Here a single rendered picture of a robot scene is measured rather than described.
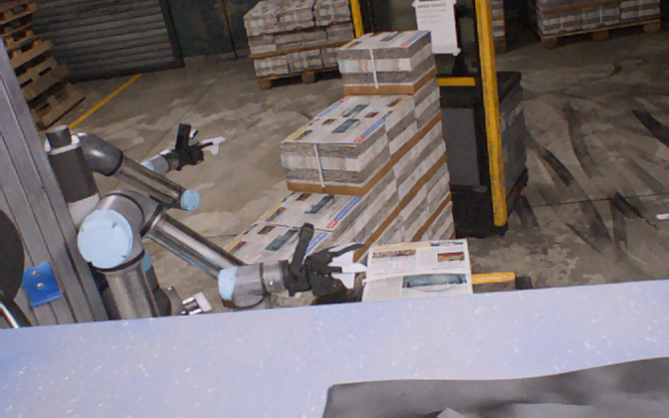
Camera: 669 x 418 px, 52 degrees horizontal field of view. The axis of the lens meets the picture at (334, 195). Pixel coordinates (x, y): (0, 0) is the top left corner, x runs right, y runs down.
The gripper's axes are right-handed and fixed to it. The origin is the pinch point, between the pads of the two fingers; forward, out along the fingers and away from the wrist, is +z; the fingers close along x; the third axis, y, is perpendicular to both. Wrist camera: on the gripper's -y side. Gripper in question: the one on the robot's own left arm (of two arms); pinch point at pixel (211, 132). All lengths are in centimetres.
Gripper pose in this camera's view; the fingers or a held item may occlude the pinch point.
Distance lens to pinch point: 267.9
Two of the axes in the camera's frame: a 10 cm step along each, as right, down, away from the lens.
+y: 0.6, 8.7, 5.0
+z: 6.0, -4.3, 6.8
